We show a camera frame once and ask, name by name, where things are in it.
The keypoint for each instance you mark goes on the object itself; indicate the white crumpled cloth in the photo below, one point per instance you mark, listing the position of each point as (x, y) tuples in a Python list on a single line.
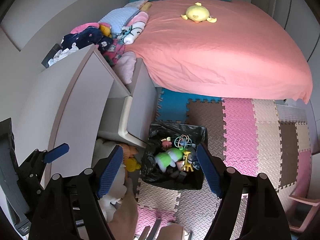
[(61, 54)]

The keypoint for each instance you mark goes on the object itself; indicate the yellow duck plush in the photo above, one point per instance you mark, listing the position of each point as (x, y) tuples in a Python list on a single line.
[(198, 13)]

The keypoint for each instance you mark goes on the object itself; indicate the person's left hand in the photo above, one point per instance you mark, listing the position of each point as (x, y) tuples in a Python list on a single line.
[(124, 222)]

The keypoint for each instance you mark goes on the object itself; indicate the orange yellow plush toy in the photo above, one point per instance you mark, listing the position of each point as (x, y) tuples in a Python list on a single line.
[(129, 160)]

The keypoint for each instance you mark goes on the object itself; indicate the pink plastic step stool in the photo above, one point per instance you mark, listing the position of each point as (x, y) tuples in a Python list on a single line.
[(301, 213)]

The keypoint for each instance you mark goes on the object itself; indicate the green white plush toy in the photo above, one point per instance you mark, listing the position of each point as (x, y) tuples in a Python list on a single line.
[(168, 158)]

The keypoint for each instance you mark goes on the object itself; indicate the colourful ring rattle toy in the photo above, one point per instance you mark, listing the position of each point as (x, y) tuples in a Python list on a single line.
[(183, 141)]

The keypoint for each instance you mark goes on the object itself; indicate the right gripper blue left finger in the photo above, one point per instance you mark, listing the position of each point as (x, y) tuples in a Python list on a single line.
[(107, 169)]

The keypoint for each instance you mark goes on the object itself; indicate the pink white folded clothes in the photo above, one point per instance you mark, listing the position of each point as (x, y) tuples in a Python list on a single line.
[(136, 26)]

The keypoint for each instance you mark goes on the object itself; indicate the pink bed mattress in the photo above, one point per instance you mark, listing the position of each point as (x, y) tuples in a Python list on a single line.
[(244, 54)]

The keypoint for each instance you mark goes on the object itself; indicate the blue knitted cloth bundle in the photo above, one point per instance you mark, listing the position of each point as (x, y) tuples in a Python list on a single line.
[(193, 158)]

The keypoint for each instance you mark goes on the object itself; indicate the navy patterned garment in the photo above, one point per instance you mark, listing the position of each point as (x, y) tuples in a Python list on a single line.
[(91, 35)]

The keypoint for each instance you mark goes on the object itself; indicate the black trash bag bin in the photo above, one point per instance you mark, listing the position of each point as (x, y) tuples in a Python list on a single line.
[(174, 178)]

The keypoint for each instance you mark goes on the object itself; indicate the light blue folded blanket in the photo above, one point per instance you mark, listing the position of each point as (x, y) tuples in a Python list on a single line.
[(118, 18)]

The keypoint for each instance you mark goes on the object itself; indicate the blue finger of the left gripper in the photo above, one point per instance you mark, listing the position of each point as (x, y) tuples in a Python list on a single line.
[(56, 153)]

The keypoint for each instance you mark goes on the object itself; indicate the yellow giraffe teether toy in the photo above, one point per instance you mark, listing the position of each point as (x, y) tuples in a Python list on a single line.
[(187, 166)]

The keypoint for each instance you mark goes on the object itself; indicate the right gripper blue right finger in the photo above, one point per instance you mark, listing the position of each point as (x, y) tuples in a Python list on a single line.
[(212, 168)]

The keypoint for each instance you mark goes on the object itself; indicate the black picture frame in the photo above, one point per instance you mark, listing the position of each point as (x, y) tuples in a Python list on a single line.
[(50, 55)]

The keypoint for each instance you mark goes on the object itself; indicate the pink yellow small toy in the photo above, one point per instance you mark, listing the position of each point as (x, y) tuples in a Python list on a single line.
[(166, 142)]

